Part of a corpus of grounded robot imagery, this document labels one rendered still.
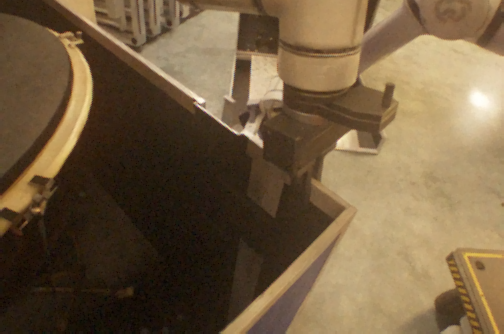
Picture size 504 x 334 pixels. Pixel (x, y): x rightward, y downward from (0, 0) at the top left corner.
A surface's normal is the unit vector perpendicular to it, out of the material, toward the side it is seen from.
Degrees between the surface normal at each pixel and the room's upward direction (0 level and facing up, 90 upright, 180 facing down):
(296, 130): 10
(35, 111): 0
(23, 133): 0
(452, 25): 93
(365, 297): 0
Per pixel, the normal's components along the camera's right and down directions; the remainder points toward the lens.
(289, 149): -0.69, 0.42
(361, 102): -0.01, -0.82
